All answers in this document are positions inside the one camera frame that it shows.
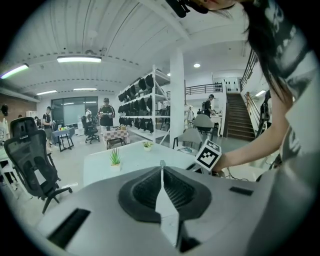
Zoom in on grey chair black legs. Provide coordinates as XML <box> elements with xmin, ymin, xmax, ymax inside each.
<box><xmin>174</xmin><ymin>127</ymin><xmax>204</xmax><ymax>154</ymax></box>
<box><xmin>193</xmin><ymin>114</ymin><xmax>216</xmax><ymax>142</ymax></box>

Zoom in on brown staircase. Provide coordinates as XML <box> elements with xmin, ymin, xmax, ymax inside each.
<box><xmin>223</xmin><ymin>92</ymin><xmax>259</xmax><ymax>142</ymax></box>

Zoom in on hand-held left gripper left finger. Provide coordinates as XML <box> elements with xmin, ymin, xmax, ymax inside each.
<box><xmin>37</xmin><ymin>166</ymin><xmax>180</xmax><ymax>256</ymax></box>

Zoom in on loose white documents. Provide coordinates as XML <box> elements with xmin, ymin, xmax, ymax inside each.
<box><xmin>177</xmin><ymin>146</ymin><xmax>199</xmax><ymax>154</ymax></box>

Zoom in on black mesh office chair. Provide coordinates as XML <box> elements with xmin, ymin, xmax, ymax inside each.
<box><xmin>4</xmin><ymin>116</ymin><xmax>73</xmax><ymax>215</ymax></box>

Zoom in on spiky green potted plant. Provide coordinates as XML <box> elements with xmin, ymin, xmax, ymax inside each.
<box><xmin>109</xmin><ymin>147</ymin><xmax>123</xmax><ymax>172</ymax></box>

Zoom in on white shelving rack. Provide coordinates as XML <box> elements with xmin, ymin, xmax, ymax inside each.
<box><xmin>117</xmin><ymin>64</ymin><xmax>174</xmax><ymax>149</ymax></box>

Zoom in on small black office chair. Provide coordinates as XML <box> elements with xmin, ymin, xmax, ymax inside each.
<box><xmin>81</xmin><ymin>115</ymin><xmax>101</xmax><ymax>145</ymax></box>

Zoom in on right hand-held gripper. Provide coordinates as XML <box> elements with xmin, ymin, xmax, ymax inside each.
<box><xmin>186</xmin><ymin>139</ymin><xmax>223</xmax><ymax>176</ymax></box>

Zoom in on person's right forearm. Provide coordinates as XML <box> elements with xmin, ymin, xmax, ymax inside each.
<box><xmin>216</xmin><ymin>109</ymin><xmax>295</xmax><ymax>176</ymax></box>

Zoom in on checkered cloth table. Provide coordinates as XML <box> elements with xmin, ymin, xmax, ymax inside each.
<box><xmin>102</xmin><ymin>125</ymin><xmax>131</xmax><ymax>150</ymax></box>

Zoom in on rows of black bags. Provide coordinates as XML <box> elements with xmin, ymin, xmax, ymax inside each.
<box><xmin>117</xmin><ymin>74</ymin><xmax>167</xmax><ymax>133</ymax></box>

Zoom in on black metal bench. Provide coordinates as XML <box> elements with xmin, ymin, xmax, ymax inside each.
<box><xmin>106</xmin><ymin>137</ymin><xmax>127</xmax><ymax>150</ymax></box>

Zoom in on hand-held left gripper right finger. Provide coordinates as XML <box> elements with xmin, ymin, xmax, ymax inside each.
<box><xmin>163</xmin><ymin>165</ymin><xmax>260</xmax><ymax>256</ymax></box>

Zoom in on black head camera mount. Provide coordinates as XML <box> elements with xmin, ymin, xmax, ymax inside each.
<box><xmin>165</xmin><ymin>0</ymin><xmax>210</xmax><ymax>19</ymax></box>

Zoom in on black balcony railing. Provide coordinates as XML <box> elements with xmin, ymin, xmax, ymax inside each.
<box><xmin>185</xmin><ymin>83</ymin><xmax>227</xmax><ymax>96</ymax></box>

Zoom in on person's face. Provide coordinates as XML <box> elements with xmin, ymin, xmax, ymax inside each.
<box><xmin>199</xmin><ymin>0</ymin><xmax>241</xmax><ymax>11</ymax></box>

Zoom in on small blue-cloth table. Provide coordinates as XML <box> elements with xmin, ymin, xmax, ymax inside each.
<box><xmin>51</xmin><ymin>126</ymin><xmax>76</xmax><ymax>153</ymax></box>

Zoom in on dark glass partition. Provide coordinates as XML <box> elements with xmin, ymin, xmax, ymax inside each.
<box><xmin>51</xmin><ymin>96</ymin><xmax>99</xmax><ymax>127</ymax></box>

